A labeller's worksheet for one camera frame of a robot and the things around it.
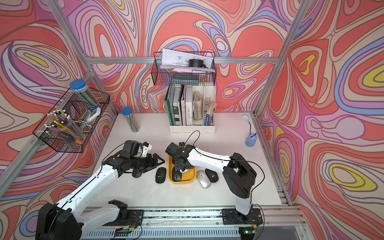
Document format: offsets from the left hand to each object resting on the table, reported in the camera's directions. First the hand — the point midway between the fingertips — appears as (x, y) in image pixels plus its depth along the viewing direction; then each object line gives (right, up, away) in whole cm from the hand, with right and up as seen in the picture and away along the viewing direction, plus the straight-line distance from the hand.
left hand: (161, 163), depth 78 cm
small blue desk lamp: (+55, +12, +17) cm, 59 cm away
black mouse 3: (-2, -9, +8) cm, 12 cm away
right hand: (+12, -5, +7) cm, 14 cm away
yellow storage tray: (+14, -10, +8) cm, 19 cm away
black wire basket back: (-4, +54, +23) cm, 59 cm away
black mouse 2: (-16, -8, +8) cm, 20 cm away
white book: (+14, +33, +15) cm, 39 cm away
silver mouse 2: (+23, -10, +7) cm, 26 cm away
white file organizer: (+24, +31, +28) cm, 49 cm away
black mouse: (+7, -9, +8) cm, 14 cm away
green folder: (+2, +32, +12) cm, 34 cm away
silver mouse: (+12, -7, +9) cm, 16 cm away
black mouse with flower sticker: (+28, -9, +7) cm, 30 cm away
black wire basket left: (-38, +25, -4) cm, 45 cm away
